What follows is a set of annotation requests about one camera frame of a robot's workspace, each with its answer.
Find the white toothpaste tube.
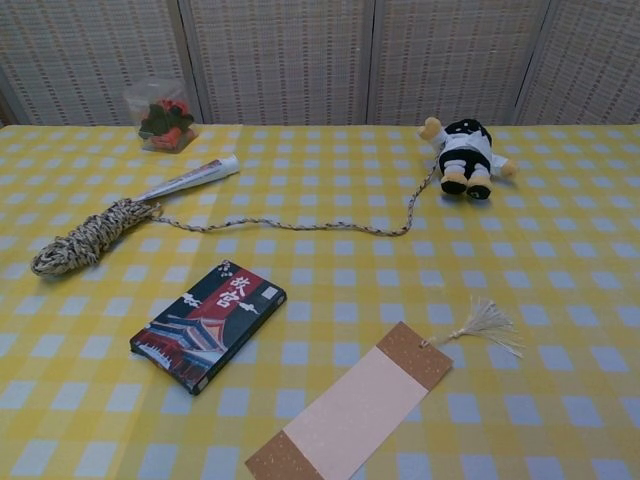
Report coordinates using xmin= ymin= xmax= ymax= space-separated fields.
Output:
xmin=134 ymin=154 xmax=241 ymax=204

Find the braided beige black rope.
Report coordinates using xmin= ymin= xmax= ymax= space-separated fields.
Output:
xmin=30 ymin=152 xmax=441 ymax=278

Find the yellow checkered tablecloth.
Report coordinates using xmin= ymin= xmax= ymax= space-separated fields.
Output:
xmin=0 ymin=122 xmax=640 ymax=480

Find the dark red palace card box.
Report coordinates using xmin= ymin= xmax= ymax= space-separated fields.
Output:
xmin=129 ymin=258 xmax=289 ymax=396

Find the brown pink bookmark with tassel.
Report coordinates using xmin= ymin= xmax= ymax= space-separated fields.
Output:
xmin=244 ymin=294 xmax=526 ymax=480

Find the black white plush doll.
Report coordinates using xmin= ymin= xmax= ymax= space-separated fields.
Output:
xmin=417 ymin=115 xmax=519 ymax=202

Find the woven bamboo folding screen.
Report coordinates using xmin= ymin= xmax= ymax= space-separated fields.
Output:
xmin=0 ymin=0 xmax=640 ymax=128

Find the clear box of red-black items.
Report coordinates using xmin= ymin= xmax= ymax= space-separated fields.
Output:
xmin=123 ymin=82 xmax=199 ymax=154

